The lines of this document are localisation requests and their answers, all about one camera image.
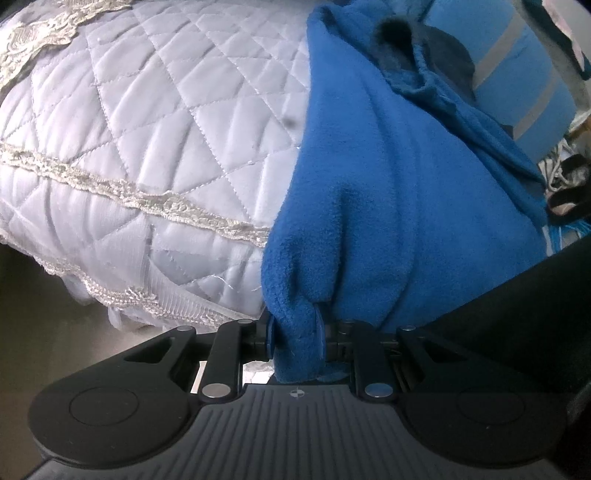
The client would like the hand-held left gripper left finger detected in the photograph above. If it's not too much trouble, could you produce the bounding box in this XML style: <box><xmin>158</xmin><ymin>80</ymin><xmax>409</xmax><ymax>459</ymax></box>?
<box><xmin>124</xmin><ymin>311</ymin><xmax>280</xmax><ymax>404</ymax></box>

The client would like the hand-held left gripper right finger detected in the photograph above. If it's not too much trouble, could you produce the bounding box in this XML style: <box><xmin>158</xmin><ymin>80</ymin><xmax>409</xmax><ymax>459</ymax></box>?
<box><xmin>314</xmin><ymin>305</ymin><xmax>444</xmax><ymax>404</ymax></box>

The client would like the blue fleece jacket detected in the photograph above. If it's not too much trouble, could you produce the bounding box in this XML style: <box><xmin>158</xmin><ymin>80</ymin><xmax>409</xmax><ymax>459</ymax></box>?
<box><xmin>261</xmin><ymin>0</ymin><xmax>555</xmax><ymax>384</ymax></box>

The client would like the large black object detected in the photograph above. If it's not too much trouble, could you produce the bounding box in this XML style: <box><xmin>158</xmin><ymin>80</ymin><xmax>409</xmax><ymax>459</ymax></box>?
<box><xmin>416</xmin><ymin>235</ymin><xmax>591</xmax><ymax>480</ymax></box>

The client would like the white quilted lace-trimmed bedspread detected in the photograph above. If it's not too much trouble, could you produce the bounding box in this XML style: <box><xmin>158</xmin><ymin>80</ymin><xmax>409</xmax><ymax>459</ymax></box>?
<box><xmin>0</xmin><ymin>0</ymin><xmax>324</xmax><ymax>333</ymax></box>

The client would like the black bag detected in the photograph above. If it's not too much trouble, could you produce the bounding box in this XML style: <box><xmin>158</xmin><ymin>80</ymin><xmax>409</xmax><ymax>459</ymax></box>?
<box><xmin>538</xmin><ymin>138</ymin><xmax>591</xmax><ymax>217</ymax></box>

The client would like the navy and pink garment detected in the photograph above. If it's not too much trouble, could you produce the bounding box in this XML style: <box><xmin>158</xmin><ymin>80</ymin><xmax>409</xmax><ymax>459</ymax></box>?
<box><xmin>522</xmin><ymin>0</ymin><xmax>591</xmax><ymax>79</ymax></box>

